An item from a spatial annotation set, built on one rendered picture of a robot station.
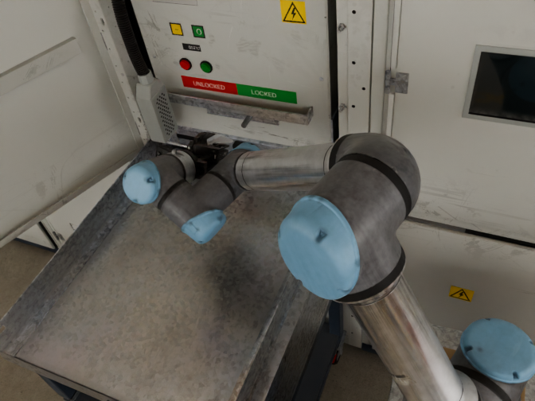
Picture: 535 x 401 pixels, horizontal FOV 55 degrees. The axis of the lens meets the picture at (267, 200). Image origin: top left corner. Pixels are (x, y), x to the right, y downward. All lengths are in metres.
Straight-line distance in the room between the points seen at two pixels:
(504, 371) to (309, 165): 0.44
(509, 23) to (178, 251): 0.85
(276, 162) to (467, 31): 0.41
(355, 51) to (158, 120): 0.55
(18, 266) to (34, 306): 1.38
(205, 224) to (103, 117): 0.67
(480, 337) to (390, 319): 0.27
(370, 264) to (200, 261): 0.69
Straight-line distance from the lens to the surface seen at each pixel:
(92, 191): 1.93
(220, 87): 1.34
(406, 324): 0.71
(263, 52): 1.22
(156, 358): 1.14
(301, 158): 0.81
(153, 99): 1.34
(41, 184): 1.51
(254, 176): 0.91
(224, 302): 1.17
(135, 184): 0.95
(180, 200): 0.94
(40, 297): 1.32
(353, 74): 1.11
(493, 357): 0.92
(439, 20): 1.00
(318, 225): 0.58
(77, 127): 1.48
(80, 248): 1.37
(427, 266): 1.47
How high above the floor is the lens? 1.82
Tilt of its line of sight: 47 degrees down
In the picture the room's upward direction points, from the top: 10 degrees counter-clockwise
